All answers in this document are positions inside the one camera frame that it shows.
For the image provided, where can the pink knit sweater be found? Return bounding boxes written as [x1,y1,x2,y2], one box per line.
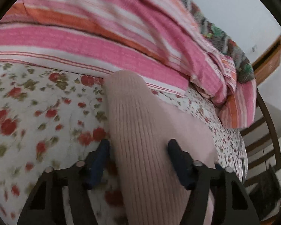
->
[104,71,218,224]

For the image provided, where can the floral bed sheet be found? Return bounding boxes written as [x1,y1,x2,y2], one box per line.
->
[0,62,248,224]

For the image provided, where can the patterned dark blanket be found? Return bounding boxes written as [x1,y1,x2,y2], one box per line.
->
[180,0,255,84]

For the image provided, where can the pink striped quilt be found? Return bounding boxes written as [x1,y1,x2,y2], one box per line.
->
[0,0,256,128]

